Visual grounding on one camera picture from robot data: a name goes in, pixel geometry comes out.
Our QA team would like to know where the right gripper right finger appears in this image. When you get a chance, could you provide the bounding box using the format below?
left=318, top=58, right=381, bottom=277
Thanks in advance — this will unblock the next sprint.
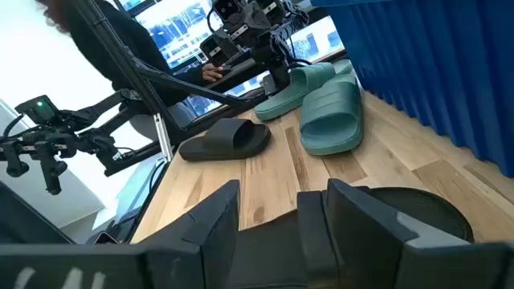
left=296, top=178, right=471, bottom=289

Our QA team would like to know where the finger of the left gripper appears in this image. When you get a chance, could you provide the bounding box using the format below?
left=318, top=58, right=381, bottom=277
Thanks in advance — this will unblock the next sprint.
left=199, top=28, right=243, bottom=68
left=222, top=15, right=263, bottom=47

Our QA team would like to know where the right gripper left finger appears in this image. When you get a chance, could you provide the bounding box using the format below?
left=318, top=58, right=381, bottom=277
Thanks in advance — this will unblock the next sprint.
left=138, top=179, right=242, bottom=289

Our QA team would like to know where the blue corrugated bin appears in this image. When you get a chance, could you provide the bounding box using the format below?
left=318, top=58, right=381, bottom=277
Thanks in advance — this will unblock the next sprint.
left=311, top=0, right=514, bottom=179

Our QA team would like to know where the person's hand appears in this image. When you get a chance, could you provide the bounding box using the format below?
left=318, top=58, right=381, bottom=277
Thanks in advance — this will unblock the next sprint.
left=201, top=63, right=225, bottom=84

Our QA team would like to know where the large computer monitor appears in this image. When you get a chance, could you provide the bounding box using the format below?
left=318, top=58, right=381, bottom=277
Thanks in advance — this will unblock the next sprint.
left=134, top=0, right=224, bottom=70

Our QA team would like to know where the small computer monitor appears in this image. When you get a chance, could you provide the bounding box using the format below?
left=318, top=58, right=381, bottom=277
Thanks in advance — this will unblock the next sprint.
left=287, top=14, right=346, bottom=64

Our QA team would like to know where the green slide sandal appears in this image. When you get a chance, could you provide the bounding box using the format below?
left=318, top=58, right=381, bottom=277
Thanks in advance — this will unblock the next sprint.
left=299, top=73, right=365, bottom=157
left=253, top=59, right=354, bottom=123

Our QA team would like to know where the person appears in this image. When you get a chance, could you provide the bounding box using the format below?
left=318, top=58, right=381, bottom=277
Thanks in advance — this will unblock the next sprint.
left=35, top=0, right=226, bottom=142

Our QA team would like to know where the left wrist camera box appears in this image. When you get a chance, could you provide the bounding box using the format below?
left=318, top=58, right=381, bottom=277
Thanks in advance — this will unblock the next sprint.
left=211, top=0, right=243, bottom=22

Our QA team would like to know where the aluminium frame post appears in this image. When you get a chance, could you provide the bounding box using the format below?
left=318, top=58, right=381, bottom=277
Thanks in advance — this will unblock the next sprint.
left=152, top=112, right=174, bottom=165

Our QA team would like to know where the black diagonal frame strut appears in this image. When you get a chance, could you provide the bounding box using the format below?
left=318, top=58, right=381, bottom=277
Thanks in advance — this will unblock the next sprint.
left=73, top=0, right=251, bottom=144

